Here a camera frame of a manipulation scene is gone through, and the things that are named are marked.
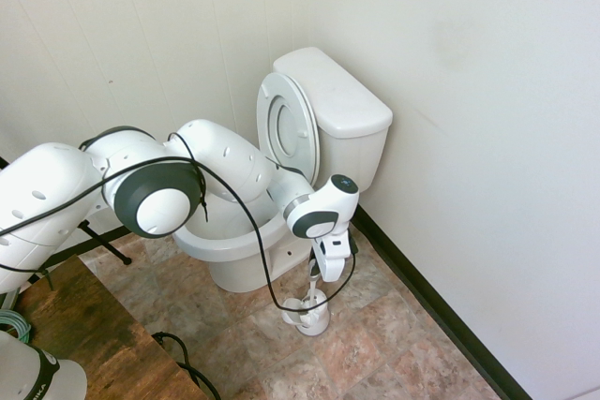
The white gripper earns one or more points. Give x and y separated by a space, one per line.
334 262

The white toilet brush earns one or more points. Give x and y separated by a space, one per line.
309 294

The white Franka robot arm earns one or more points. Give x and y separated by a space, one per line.
225 161

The white toilet brush holder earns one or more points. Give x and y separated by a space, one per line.
315 327

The white toilet bowl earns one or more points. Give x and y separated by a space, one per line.
234 273

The white toilet tank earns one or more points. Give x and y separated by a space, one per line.
356 156

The white toilet seat cover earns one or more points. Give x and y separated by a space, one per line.
287 126

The white toilet tank lid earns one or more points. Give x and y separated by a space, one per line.
337 91

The brown wooden table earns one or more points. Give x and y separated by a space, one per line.
94 325

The black wall baseboard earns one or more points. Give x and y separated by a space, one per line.
70 252
445 310

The black camera tripod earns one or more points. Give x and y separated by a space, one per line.
112 249

